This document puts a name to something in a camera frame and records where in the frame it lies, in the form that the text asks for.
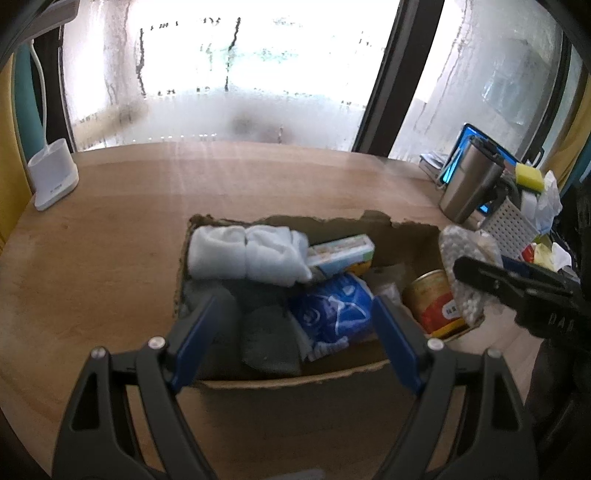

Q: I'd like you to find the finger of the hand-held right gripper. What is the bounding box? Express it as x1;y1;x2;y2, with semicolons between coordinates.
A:
502;256;579;292
454;256;579;308

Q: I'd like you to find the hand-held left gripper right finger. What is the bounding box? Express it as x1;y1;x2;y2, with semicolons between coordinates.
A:
370;294;542;480

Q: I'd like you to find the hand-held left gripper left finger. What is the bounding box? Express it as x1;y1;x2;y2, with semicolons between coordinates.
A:
51;294;221;480

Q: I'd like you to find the bag of cotton swabs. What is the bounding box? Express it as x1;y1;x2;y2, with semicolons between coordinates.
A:
438;224;504;329

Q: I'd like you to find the blue tissue packet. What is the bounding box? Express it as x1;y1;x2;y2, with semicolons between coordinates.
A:
288;272;377;363

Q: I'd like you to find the grey socks bundle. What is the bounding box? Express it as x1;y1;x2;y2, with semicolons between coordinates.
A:
182;279;296;324

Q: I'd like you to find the torn cardboard box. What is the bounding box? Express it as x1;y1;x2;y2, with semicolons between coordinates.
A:
173;210;485;418

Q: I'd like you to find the white towel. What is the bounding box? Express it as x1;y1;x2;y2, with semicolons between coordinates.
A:
188;224;315;287

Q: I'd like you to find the light blue and green carton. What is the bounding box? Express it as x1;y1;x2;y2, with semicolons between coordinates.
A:
305;234;376;280

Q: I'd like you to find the yellow packet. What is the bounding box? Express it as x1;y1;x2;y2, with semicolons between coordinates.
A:
533;244;556;271

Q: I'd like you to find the white perforated basket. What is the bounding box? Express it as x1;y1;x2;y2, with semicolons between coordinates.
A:
480;198;539;259

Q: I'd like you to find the crumpled white paper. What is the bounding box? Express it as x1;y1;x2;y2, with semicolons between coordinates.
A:
551;242;574;269

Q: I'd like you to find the red and gold can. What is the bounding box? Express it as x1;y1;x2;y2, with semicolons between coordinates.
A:
403;269;469;341

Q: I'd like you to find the crumpled white plastic bag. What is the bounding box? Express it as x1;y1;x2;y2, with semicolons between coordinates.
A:
533;170;564;234

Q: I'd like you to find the yellow sponge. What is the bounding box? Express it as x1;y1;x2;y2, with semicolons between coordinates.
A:
515;162;546;192

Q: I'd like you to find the stainless steel tumbler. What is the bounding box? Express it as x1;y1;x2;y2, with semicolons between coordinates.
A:
438;136;506;223

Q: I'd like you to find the dark tablet with blue screen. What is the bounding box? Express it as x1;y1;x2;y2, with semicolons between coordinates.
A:
436;123;520;215

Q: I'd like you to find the yellow curtain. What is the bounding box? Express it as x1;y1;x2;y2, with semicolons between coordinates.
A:
545;78;591;185

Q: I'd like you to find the white desk lamp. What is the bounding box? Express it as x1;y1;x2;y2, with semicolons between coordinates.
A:
18;0;80;212

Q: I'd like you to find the black window frame post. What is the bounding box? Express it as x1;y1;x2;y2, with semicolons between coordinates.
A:
353;0;446;155

